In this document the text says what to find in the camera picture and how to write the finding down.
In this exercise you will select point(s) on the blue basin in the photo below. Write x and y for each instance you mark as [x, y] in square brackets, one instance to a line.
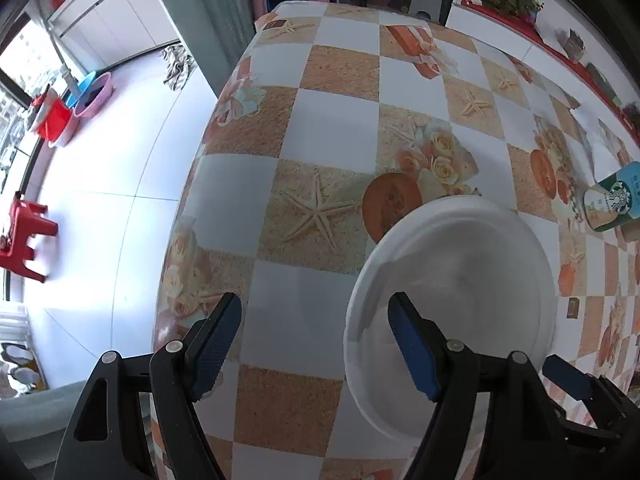
[82, 87]

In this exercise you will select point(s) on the red plastic stool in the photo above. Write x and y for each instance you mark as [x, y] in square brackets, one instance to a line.
[25, 235]

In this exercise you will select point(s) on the green and white can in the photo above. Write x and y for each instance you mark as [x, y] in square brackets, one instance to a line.
[612, 197]

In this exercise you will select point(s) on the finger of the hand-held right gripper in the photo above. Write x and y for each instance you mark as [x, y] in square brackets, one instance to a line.
[565, 375]

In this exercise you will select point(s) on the checkered printed tablecloth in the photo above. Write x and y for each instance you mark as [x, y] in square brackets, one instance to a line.
[340, 135]

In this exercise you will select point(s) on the white cabinet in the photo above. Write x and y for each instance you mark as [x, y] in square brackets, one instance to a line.
[115, 15]

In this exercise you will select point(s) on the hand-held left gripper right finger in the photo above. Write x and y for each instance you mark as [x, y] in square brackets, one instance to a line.
[415, 355]

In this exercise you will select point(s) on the red-topped sideboard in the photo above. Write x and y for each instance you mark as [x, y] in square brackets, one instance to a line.
[575, 55]

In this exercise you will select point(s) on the grey curtain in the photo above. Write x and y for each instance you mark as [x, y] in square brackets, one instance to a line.
[210, 25]

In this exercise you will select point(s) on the red bucket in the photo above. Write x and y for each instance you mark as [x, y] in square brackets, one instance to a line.
[57, 122]

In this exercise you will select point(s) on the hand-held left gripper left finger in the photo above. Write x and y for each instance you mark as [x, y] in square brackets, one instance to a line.
[215, 355]

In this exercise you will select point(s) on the white round bowl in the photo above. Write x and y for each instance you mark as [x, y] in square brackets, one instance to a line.
[475, 270]

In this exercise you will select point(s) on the striped floor cloth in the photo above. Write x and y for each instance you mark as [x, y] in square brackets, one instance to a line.
[177, 67]

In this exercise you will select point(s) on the pink basin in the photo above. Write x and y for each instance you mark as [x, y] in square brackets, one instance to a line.
[95, 95]

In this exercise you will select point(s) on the small grey box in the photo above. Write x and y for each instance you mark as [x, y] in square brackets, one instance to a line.
[571, 42]

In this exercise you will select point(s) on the white small stool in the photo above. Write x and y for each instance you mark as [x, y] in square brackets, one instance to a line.
[427, 7]

